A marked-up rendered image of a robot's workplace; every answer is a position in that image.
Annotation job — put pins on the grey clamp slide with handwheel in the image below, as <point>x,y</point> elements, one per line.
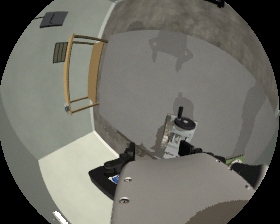
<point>171,126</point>

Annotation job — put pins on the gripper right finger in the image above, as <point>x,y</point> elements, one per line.
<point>186,148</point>

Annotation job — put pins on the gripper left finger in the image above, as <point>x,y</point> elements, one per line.
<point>99,176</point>

